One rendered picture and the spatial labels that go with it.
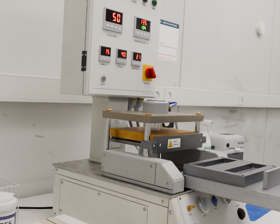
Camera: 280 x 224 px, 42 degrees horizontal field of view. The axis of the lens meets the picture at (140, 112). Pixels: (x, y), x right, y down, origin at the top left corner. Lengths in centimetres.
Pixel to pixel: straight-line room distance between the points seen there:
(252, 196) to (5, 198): 57
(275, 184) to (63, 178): 62
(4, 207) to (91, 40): 51
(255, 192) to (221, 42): 171
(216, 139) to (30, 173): 103
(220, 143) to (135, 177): 112
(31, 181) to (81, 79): 55
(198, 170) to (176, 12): 129
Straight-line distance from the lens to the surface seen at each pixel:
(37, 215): 129
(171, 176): 90
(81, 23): 114
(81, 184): 112
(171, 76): 203
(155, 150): 98
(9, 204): 95
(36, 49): 147
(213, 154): 115
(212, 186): 90
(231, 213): 110
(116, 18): 117
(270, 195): 84
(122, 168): 100
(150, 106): 108
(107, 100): 119
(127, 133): 106
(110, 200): 104
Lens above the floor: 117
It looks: 3 degrees down
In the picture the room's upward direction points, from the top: 3 degrees clockwise
